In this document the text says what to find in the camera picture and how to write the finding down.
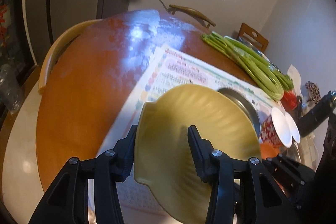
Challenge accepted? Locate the orange plastic plate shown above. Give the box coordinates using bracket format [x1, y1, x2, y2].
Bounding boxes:
[260, 143, 280, 160]

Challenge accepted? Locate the red paper noodle bowl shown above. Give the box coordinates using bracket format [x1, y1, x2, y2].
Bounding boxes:
[260, 107, 292, 148]

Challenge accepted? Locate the yellow shell-shaped plate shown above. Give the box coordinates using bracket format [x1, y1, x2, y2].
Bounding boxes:
[134, 84, 261, 223]

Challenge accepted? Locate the steel bowl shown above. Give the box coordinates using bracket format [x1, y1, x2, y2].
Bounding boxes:
[285, 141, 305, 165]

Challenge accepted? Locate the black thermos bottle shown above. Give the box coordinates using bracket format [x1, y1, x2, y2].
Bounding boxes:
[297, 91, 335, 138]

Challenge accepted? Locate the red packet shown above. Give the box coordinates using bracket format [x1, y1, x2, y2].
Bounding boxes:
[281, 90, 298, 112]

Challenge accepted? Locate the leopard print cloth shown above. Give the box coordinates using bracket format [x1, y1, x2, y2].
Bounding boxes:
[305, 81, 321, 105]

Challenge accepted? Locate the celery bunch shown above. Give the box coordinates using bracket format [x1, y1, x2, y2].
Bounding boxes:
[201, 32, 294, 101]

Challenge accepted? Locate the white tissue paper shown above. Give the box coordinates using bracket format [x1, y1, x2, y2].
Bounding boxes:
[287, 64, 301, 96]

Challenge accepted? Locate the steel dish behind celery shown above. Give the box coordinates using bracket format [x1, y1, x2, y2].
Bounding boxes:
[238, 36, 270, 62]

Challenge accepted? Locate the light wooden chair back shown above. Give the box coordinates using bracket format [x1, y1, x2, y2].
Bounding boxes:
[38, 19, 101, 95]

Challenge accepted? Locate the wooden chair slatted back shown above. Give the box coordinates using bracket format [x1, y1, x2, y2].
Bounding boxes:
[238, 23, 269, 53]

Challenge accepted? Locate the wooden chair curved back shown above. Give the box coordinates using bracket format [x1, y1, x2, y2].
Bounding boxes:
[169, 5, 216, 28]

